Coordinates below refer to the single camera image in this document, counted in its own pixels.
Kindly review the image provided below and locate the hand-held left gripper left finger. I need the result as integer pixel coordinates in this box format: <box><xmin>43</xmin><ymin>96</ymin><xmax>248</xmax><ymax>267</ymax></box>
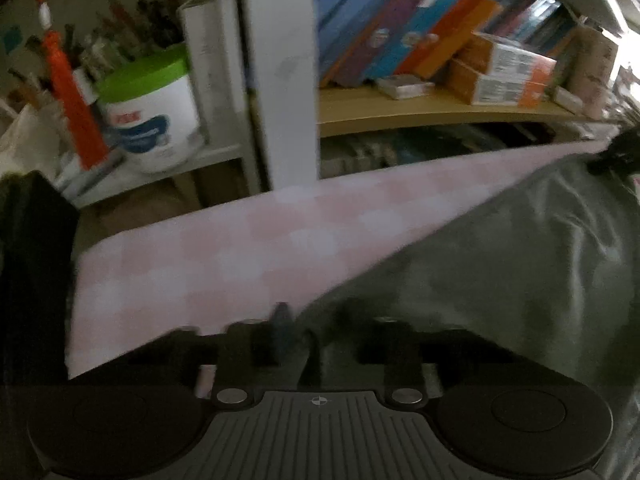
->
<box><xmin>170</xmin><ymin>302</ymin><xmax>301</xmax><ymax>407</ymax></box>

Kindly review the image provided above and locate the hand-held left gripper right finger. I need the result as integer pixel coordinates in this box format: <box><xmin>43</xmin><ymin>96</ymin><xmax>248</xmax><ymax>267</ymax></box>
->
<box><xmin>310</xmin><ymin>315</ymin><xmax>473</xmax><ymax>406</ymax></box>

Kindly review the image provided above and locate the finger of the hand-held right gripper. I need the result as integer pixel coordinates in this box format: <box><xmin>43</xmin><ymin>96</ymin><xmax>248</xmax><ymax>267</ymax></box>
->
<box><xmin>587</xmin><ymin>127</ymin><xmax>640</xmax><ymax>177</ymax></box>

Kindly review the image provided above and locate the grey sweater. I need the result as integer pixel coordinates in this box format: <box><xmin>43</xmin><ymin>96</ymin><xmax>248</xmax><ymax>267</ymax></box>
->
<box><xmin>295</xmin><ymin>150</ymin><xmax>640</xmax><ymax>480</ymax></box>

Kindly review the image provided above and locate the white charger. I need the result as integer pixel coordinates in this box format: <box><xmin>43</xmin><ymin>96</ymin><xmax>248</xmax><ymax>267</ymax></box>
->
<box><xmin>549</xmin><ymin>86</ymin><xmax>585</xmax><ymax>113</ymax></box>

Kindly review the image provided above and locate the pink printed tumbler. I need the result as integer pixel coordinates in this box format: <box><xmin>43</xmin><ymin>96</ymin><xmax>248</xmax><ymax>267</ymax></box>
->
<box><xmin>565</xmin><ymin>25</ymin><xmax>621</xmax><ymax>122</ymax></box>

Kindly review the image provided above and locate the white wooden bookshelf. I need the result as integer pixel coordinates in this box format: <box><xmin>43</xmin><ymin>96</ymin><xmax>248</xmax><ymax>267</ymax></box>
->
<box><xmin>50</xmin><ymin>0</ymin><xmax>640</xmax><ymax>211</ymax></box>

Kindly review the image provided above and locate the small red white box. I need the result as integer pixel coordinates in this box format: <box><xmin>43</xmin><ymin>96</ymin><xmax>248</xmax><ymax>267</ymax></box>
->
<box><xmin>376</xmin><ymin>74</ymin><xmax>435</xmax><ymax>100</ymax></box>

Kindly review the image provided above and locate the white jar with green lid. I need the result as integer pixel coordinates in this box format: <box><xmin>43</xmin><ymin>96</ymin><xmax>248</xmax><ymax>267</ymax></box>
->
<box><xmin>96</xmin><ymin>44</ymin><xmax>205</xmax><ymax>175</ymax></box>

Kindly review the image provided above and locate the row of blue and orange books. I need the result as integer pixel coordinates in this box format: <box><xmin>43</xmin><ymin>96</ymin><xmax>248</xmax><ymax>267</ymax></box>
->
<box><xmin>317</xmin><ymin>0</ymin><xmax>576</xmax><ymax>88</ymax></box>

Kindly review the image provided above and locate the red tassel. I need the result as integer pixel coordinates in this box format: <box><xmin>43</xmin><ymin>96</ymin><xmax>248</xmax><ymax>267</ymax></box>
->
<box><xmin>32</xmin><ymin>0</ymin><xmax>110</xmax><ymax>172</ymax></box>

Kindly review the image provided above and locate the holder with pencils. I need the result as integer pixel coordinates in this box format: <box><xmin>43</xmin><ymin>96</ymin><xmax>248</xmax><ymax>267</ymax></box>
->
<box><xmin>5</xmin><ymin>0</ymin><xmax>188</xmax><ymax>111</ymax></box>

